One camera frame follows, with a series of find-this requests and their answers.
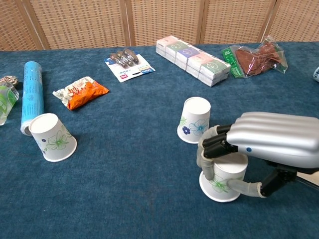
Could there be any hooks blister card pack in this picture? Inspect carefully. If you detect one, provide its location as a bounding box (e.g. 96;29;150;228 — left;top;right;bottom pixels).
104;48;156;83

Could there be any orange white snack packet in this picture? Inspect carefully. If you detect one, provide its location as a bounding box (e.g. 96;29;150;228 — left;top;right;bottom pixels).
52;76;110;111

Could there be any light blue cylinder tube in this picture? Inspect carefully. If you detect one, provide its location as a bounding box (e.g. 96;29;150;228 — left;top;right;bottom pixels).
19;61;45;137

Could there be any brown dried food bag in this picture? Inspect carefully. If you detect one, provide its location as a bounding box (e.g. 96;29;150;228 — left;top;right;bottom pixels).
221;35;289;79

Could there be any beige braided rope bundle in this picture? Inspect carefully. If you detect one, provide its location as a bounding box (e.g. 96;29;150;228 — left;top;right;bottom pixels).
0;75;19;87

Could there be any blue carpet table cover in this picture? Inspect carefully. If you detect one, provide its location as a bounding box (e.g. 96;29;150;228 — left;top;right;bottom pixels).
0;41;319;239

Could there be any woven bamboo folding screen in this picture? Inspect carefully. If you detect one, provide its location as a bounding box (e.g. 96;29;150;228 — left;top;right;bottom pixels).
0;0;319;52

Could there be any clear bottle green label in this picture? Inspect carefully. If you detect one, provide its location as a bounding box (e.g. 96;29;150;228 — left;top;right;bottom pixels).
0;84;20;126

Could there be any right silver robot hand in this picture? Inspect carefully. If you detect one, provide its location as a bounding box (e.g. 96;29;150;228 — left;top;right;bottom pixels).
196;112;319;199

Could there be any pastel tissue multipack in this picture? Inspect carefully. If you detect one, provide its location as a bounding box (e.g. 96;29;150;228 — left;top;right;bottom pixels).
156;35;232;88

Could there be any white floral paper cup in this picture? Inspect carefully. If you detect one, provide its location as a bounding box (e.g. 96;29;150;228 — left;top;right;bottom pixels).
28;113;77;163
198;154;249;203
176;97;212;144

